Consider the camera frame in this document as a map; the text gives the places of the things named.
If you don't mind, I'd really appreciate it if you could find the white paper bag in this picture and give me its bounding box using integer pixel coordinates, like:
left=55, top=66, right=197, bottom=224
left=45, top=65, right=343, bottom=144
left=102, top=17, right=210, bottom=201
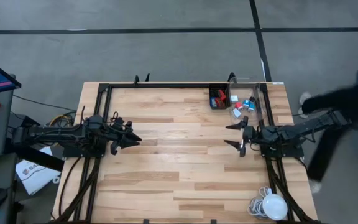
left=15, top=146, right=62, bottom=195

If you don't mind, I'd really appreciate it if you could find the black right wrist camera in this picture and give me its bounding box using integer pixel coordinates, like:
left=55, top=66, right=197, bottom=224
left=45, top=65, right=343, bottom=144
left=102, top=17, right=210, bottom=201
left=261, top=126, right=281, bottom=142

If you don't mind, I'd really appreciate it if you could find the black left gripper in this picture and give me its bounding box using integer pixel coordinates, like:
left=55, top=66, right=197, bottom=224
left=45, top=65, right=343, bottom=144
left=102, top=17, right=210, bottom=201
left=104, top=116, right=143, bottom=156

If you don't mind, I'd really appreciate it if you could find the coiled white cable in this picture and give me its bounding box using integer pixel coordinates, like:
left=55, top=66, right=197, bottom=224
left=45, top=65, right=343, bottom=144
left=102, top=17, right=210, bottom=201
left=247, top=185, right=273, bottom=218

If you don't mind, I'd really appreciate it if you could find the black table frame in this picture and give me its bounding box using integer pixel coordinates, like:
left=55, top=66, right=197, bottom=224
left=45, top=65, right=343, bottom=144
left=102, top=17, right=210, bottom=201
left=53, top=81, right=323, bottom=224

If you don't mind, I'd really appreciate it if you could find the round white lamp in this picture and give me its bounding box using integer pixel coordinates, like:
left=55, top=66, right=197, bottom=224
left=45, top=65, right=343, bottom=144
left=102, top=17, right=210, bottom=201
left=262, top=193, right=288, bottom=221

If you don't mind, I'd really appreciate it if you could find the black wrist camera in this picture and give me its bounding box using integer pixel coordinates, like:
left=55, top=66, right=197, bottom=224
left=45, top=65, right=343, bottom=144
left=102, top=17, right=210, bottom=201
left=84, top=114, right=105, bottom=131
left=261, top=126, right=281, bottom=142

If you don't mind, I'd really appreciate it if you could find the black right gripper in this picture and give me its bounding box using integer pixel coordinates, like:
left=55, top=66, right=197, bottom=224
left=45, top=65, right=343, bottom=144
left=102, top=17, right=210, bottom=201
left=223, top=116, right=262, bottom=157

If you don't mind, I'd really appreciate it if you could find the person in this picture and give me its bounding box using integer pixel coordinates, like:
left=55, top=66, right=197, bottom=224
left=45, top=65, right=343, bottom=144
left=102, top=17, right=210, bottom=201
left=298, top=14, right=358, bottom=194

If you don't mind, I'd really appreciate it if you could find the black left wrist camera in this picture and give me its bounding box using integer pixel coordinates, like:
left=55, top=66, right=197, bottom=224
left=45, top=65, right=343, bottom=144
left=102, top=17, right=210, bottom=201
left=84, top=114, right=105, bottom=131

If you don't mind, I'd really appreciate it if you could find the clear plastic bin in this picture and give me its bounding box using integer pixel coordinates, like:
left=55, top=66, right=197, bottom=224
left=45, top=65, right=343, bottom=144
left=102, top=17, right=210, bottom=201
left=228, top=77, right=269, bottom=126

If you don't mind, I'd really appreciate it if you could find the black support beam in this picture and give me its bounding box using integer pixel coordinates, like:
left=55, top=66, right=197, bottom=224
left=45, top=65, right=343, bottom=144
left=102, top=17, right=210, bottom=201
left=6, top=136, right=65, bottom=172

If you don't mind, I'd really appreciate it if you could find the small black tray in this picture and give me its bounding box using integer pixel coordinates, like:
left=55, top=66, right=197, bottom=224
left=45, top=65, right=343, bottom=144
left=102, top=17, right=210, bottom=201
left=209, top=83, right=231, bottom=110

